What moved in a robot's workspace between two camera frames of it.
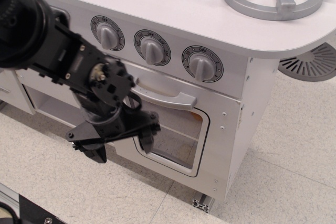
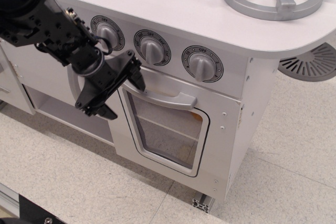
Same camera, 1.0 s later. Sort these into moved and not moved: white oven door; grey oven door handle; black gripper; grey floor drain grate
Moved: black gripper
Not moved: white oven door; grey oven door handle; grey floor drain grate
